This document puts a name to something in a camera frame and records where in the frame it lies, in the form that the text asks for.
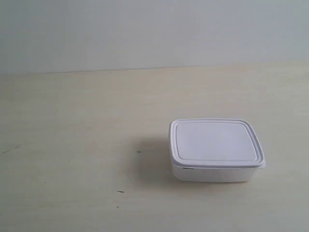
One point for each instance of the white lidded plastic container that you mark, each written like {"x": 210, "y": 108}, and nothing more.
{"x": 214, "y": 150}

